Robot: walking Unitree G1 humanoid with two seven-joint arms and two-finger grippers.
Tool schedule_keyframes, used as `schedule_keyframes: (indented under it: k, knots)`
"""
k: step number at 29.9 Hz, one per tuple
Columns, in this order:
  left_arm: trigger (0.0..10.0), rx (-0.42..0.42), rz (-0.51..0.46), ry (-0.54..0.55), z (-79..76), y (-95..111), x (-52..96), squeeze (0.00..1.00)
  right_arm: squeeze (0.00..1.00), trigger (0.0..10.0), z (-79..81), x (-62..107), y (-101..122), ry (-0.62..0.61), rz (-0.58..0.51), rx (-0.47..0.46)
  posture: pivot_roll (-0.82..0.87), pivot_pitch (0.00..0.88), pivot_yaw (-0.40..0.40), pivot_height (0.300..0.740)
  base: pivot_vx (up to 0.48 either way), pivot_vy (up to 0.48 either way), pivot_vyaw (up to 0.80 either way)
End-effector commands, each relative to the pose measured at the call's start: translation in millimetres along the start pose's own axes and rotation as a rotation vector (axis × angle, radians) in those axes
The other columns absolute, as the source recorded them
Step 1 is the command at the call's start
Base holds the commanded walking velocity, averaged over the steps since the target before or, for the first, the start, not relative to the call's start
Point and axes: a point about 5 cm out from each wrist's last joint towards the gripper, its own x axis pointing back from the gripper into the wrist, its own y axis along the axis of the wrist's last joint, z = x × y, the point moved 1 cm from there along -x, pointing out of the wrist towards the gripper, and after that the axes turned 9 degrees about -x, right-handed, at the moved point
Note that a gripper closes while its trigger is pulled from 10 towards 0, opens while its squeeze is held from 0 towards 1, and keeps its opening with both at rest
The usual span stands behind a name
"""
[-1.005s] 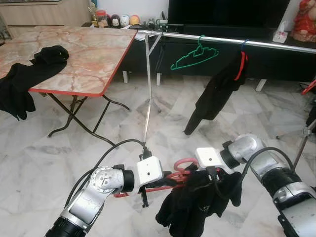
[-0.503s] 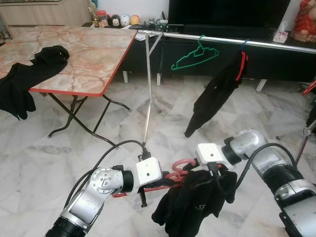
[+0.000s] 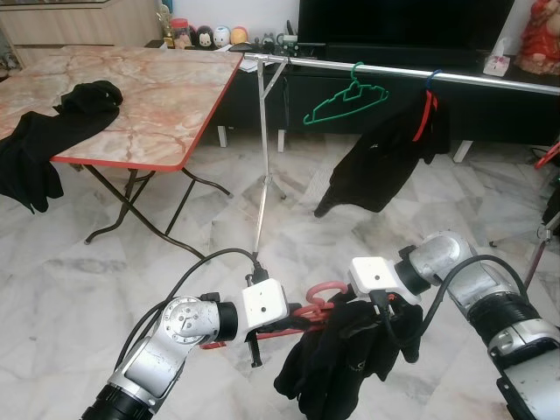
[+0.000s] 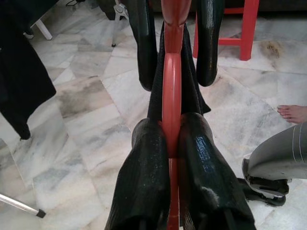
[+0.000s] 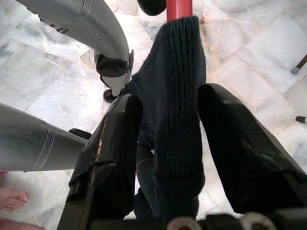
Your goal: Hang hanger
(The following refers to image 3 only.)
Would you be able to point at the black television console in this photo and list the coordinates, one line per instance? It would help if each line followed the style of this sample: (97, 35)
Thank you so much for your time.
(490, 109)

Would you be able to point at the green topped electronics board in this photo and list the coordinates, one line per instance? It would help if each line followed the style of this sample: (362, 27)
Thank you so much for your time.
(276, 44)

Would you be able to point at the white round doll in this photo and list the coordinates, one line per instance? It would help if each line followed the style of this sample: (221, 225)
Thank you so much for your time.
(222, 37)

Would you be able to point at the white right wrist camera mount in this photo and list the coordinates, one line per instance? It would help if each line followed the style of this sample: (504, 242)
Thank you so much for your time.
(374, 276)

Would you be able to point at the black garment on table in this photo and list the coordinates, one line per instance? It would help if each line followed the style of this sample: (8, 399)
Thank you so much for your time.
(52, 131)

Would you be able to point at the black shirt red collar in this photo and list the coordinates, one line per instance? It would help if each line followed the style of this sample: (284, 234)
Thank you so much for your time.
(385, 162)

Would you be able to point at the green plastic hanger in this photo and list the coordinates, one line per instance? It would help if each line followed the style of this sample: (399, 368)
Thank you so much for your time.
(350, 98)

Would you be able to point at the light wooden cabinet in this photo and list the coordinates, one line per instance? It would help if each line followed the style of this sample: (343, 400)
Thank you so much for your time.
(70, 26)

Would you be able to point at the red fortune god figurine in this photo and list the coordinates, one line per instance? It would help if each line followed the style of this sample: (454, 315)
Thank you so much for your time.
(541, 39)

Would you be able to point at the silver metal clothes rack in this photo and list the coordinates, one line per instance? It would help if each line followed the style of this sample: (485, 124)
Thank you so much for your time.
(262, 131)

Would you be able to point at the white papers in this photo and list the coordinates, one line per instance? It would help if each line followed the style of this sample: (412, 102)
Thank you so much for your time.
(249, 65)

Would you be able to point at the orange round doll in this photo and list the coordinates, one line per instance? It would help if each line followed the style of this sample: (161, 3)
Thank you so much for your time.
(239, 36)

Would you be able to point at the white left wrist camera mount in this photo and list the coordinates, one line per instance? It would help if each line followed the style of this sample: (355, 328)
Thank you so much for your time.
(264, 304)

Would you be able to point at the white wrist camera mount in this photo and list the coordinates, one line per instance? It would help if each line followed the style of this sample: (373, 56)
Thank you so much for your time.
(264, 304)
(374, 276)

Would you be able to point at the marble top folding table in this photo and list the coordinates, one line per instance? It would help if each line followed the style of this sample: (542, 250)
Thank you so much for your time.
(131, 96)

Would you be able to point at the gold ornament statuette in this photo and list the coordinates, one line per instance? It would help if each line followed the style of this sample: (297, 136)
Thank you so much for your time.
(164, 26)

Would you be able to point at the glass jar red lid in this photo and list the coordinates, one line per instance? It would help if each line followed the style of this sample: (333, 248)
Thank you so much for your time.
(181, 35)

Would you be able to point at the black flat television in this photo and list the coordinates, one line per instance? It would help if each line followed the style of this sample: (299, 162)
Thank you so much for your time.
(402, 22)

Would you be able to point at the blue plastic hanger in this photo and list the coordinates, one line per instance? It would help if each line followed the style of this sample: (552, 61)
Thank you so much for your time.
(431, 79)

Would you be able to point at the black haired round doll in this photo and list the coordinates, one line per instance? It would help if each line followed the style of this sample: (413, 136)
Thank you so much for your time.
(204, 38)

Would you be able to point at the white tissue box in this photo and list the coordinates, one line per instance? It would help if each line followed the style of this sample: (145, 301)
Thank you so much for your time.
(497, 63)

